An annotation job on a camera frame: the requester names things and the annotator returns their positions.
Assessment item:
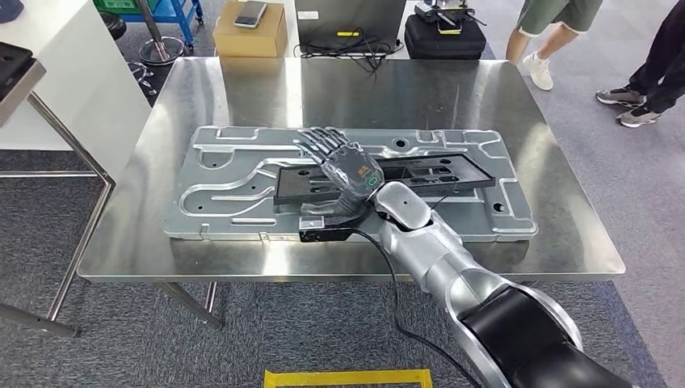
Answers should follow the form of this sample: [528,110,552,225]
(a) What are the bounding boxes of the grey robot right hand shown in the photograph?
[292,126,386,217]

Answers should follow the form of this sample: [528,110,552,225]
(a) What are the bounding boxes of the black carrying case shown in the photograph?
[404,13,488,61]

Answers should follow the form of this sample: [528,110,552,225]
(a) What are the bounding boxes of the blue metal shelf rack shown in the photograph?
[93,0,205,48]

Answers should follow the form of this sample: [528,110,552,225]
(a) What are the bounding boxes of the grey metal fixture plate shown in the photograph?
[162,125,539,243]

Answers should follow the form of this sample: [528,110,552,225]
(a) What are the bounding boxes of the chrome stanchion post with base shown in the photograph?
[133,0,187,67]

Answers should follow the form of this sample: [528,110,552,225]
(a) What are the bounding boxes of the tangled black cables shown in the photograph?
[292,27,405,74]

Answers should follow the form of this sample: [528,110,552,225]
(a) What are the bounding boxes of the dark blue cap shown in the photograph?
[0,0,25,24]

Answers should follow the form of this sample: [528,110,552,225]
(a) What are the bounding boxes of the black round stool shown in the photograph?
[99,11,128,42]

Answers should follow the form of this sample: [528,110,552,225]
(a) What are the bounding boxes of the black plastic plate bracket part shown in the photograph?
[272,152,497,206]

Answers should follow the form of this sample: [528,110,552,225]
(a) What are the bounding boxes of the black device with yellow label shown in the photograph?
[414,0,489,36]

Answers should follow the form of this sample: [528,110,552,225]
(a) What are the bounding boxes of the yellow floor tape square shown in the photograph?
[263,368,434,388]

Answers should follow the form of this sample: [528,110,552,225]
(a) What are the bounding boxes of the white cabinet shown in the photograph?
[0,0,153,183]

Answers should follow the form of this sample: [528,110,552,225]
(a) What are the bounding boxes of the person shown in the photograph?
[504,0,605,92]
[595,0,685,129]

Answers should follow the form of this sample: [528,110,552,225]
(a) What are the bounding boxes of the black part on steel table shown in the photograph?
[0,41,34,103]

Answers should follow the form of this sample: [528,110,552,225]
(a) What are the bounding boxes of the thin black wire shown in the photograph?
[431,179,462,211]

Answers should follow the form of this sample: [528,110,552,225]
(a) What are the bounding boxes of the brown cardboard box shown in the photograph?
[212,0,288,59]

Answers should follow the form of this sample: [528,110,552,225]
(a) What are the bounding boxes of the black equipment box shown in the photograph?
[294,0,408,56]

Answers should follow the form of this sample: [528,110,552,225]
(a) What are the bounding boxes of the green plastic crate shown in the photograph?
[92,0,161,15]

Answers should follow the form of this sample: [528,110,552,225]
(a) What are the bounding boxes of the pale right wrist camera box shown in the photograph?
[298,213,329,243]

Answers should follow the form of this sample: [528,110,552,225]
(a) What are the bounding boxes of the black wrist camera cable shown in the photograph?
[347,227,485,388]

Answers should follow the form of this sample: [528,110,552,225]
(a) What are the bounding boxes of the smartphone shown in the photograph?
[233,0,267,29]

